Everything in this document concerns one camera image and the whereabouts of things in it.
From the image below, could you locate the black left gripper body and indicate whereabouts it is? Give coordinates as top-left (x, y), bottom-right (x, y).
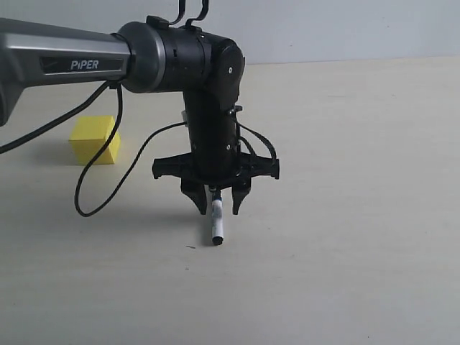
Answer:
top-left (152, 152), bottom-right (280, 188)

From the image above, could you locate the black and white board marker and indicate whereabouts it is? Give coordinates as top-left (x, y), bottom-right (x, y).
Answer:
top-left (211, 188), bottom-right (224, 246)

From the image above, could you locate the yellow cube block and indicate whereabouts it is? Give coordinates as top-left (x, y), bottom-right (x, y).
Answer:
top-left (68, 116), bottom-right (121, 165)

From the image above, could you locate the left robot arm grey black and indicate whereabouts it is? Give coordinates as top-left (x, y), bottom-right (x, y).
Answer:
top-left (1, 16), bottom-right (280, 213)

